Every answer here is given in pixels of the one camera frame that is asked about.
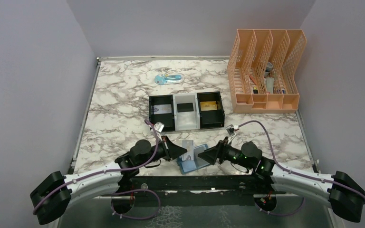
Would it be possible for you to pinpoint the white middle tray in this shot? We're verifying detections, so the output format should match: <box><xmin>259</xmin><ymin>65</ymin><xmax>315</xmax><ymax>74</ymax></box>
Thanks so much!
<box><xmin>173</xmin><ymin>93</ymin><xmax>200</xmax><ymax>131</ymax></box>

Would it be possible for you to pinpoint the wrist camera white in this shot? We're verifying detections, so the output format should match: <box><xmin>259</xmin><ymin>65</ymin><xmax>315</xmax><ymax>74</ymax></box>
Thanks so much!
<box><xmin>225</xmin><ymin>124</ymin><xmax>240</xmax><ymax>143</ymax></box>
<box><xmin>153</xmin><ymin>122</ymin><xmax>164</xmax><ymax>142</ymax></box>

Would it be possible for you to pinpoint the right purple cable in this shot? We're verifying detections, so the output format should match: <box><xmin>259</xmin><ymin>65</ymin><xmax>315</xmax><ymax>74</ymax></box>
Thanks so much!
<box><xmin>234</xmin><ymin>120</ymin><xmax>365</xmax><ymax>218</ymax></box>

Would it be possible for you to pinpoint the orange plastic file organizer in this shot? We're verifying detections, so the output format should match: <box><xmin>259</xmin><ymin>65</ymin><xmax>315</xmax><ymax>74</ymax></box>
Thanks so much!
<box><xmin>227</xmin><ymin>29</ymin><xmax>307</xmax><ymax>114</ymax></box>

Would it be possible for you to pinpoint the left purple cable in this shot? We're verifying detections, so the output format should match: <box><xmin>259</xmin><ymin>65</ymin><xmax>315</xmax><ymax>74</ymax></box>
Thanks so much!
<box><xmin>32</xmin><ymin>119</ymin><xmax>162</xmax><ymax>221</ymax></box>

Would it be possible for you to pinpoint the silver card in left tray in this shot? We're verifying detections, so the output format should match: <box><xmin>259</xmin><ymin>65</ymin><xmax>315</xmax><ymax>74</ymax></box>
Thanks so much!
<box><xmin>153</xmin><ymin>104</ymin><xmax>173</xmax><ymax>114</ymax></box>

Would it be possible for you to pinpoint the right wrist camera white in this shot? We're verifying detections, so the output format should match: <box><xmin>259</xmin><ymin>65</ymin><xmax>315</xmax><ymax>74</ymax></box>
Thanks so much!
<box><xmin>225</xmin><ymin>124</ymin><xmax>240</xmax><ymax>143</ymax></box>

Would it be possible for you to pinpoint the black left tray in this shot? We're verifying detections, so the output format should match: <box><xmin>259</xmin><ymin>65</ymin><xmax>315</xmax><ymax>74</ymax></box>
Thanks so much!
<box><xmin>149</xmin><ymin>95</ymin><xmax>175</xmax><ymax>132</ymax></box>

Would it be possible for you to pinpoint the blue blister pack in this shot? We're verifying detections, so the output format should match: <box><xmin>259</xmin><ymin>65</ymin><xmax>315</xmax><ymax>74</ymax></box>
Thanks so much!
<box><xmin>154</xmin><ymin>74</ymin><xmax>184</xmax><ymax>86</ymax></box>

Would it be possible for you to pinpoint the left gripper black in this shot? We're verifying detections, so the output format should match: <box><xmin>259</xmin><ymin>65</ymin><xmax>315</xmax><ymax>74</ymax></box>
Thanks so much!
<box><xmin>138</xmin><ymin>136</ymin><xmax>187</xmax><ymax>168</ymax></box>

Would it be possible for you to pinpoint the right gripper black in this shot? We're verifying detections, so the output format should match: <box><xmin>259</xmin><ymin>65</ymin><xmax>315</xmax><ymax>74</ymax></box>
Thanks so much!
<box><xmin>198</xmin><ymin>136</ymin><xmax>252</xmax><ymax>169</ymax></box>

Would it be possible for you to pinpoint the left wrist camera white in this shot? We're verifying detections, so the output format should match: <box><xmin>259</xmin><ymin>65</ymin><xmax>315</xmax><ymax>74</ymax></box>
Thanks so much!
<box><xmin>153</xmin><ymin>122</ymin><xmax>164</xmax><ymax>142</ymax></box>

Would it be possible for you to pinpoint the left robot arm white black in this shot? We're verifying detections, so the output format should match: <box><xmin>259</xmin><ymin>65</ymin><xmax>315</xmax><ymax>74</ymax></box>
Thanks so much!
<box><xmin>30</xmin><ymin>136</ymin><xmax>187</xmax><ymax>225</ymax></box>

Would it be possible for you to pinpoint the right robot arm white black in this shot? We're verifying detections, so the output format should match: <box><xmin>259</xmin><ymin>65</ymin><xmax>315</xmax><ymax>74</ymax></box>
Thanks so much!
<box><xmin>198</xmin><ymin>140</ymin><xmax>365</xmax><ymax>223</ymax></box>

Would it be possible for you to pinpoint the blue leather card holder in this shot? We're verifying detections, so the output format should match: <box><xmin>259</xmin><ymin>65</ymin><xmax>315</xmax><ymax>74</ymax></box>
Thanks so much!
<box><xmin>176</xmin><ymin>144</ymin><xmax>210</xmax><ymax>174</ymax></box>

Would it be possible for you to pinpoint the black card in middle tray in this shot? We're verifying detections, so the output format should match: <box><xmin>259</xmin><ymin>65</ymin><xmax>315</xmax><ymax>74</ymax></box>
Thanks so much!
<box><xmin>177</xmin><ymin>103</ymin><xmax>194</xmax><ymax>113</ymax></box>

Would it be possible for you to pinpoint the white credit card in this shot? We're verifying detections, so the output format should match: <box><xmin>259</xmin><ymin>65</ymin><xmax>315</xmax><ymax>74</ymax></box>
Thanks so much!
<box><xmin>181</xmin><ymin>140</ymin><xmax>194</xmax><ymax>161</ymax></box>

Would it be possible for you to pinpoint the purple cable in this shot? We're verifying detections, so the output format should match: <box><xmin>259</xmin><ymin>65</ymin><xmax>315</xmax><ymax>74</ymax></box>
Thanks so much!
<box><xmin>234</xmin><ymin>120</ymin><xmax>365</xmax><ymax>218</ymax></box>
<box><xmin>32</xmin><ymin>119</ymin><xmax>162</xmax><ymax>221</ymax></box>

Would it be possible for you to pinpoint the gold card in right tray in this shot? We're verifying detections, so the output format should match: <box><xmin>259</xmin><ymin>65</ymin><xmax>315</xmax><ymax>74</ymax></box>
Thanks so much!
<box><xmin>200</xmin><ymin>101</ymin><xmax>218</xmax><ymax>111</ymax></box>

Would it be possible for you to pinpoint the black tray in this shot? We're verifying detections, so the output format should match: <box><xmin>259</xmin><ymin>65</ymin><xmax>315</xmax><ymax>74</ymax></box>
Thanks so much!
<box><xmin>149</xmin><ymin>95</ymin><xmax>175</xmax><ymax>132</ymax></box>
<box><xmin>197</xmin><ymin>91</ymin><xmax>225</xmax><ymax>129</ymax></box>

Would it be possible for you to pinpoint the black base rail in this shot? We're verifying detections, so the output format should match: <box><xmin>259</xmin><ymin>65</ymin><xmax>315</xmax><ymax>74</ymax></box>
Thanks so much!
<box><xmin>117</xmin><ymin>175</ymin><xmax>286</xmax><ymax>195</ymax></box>

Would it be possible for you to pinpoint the grey item in organizer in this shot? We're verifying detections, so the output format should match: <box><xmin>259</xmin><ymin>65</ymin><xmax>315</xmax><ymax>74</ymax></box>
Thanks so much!
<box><xmin>265</xmin><ymin>77</ymin><xmax>274</xmax><ymax>94</ymax></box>

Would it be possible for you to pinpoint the black right tray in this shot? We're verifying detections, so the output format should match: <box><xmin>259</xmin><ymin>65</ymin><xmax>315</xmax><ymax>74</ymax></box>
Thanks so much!
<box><xmin>197</xmin><ymin>91</ymin><xmax>225</xmax><ymax>129</ymax></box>

